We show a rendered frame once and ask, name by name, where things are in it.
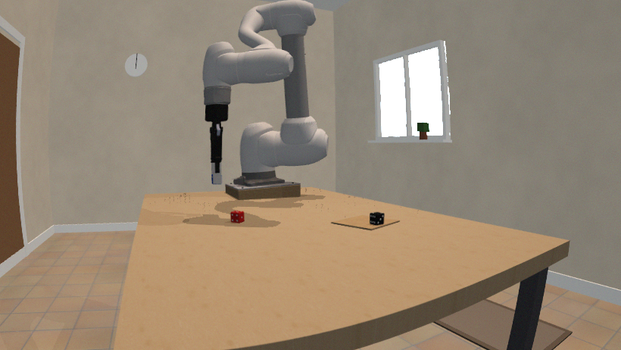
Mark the black die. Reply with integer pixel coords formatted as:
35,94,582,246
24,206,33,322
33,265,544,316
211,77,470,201
370,212,384,225

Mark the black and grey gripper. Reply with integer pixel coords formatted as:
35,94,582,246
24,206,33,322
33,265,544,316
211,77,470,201
205,104,228,184

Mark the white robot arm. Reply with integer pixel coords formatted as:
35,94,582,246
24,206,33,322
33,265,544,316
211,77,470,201
203,0,329,187

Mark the brown mat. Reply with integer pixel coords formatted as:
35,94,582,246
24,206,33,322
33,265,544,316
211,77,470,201
331,215,400,230

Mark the red die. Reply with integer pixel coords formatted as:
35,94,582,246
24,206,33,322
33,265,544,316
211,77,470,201
231,211,245,223

